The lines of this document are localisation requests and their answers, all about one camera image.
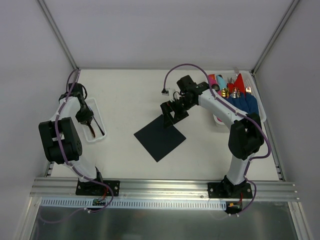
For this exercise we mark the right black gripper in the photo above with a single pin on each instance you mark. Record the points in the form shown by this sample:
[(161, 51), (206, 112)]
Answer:
[(175, 110)]

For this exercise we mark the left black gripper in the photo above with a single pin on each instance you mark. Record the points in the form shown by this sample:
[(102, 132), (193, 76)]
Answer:
[(86, 119)]

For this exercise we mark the dark purple fork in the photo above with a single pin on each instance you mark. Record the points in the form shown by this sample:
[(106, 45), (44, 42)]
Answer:
[(99, 127)]

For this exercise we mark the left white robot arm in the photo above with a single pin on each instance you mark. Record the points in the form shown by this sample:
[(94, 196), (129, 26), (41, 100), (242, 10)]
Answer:
[(60, 139)]

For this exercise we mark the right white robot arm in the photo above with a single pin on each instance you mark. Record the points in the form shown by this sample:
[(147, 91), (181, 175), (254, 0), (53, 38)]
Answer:
[(245, 133)]

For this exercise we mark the pink rolled napkin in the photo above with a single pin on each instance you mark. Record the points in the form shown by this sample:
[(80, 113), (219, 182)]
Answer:
[(215, 86)]

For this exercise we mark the cyan rolled napkin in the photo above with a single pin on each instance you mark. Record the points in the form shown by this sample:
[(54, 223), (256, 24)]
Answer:
[(221, 82)]

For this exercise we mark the red rolled napkin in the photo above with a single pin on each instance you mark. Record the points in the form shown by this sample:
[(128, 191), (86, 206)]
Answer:
[(238, 83)]

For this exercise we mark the small white utensil tray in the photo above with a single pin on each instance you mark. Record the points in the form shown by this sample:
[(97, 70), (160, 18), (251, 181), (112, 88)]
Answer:
[(92, 104)]

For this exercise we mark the large white basket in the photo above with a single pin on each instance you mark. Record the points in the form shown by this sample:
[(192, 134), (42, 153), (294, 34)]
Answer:
[(250, 88)]

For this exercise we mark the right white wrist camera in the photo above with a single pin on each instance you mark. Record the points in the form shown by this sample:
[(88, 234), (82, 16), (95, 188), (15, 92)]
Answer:
[(171, 93)]

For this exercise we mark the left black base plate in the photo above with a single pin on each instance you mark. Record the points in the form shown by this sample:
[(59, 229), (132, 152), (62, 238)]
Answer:
[(97, 190)]

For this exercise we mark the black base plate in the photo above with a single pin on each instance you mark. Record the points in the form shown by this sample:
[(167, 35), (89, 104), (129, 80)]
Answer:
[(97, 190), (224, 190)]

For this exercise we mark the aluminium mounting rail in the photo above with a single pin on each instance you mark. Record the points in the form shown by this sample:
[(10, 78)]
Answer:
[(151, 189)]

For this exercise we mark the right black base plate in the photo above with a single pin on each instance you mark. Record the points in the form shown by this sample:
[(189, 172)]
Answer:
[(224, 190)]

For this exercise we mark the white slotted cable duct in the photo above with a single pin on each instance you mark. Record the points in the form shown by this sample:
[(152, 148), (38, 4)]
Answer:
[(216, 205)]

